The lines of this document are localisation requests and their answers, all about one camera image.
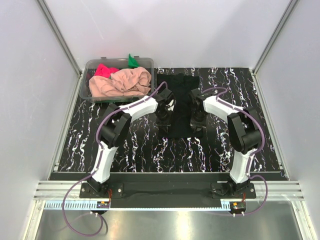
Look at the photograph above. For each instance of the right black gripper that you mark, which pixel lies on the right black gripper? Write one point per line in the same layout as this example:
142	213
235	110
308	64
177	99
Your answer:
195	126

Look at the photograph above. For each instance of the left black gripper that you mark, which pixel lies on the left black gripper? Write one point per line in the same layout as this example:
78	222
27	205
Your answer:
164	125

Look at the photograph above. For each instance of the black t shirt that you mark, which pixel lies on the black t shirt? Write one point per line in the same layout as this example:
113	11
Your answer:
180	85

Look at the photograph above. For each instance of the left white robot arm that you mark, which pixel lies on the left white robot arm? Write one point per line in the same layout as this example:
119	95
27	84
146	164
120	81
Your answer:
114	128

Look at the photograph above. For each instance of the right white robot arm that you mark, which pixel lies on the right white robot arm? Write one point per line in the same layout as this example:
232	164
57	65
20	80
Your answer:
245	135

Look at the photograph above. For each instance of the black marble pattern mat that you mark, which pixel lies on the black marble pattern mat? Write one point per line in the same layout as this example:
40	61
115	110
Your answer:
144	151

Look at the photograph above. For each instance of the pink t shirt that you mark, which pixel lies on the pink t shirt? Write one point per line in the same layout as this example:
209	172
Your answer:
126	82

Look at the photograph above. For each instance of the green t shirt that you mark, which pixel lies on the green t shirt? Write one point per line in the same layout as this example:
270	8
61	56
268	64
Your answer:
132	62

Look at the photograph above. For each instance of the clear plastic bin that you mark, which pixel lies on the clear plastic bin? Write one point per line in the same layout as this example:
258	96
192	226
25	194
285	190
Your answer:
120	63

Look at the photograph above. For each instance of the red t shirt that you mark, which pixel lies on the red t shirt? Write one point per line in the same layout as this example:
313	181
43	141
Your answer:
104	71

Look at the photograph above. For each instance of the white slotted cable duct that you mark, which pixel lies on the white slotted cable duct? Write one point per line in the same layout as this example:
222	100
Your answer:
93	205

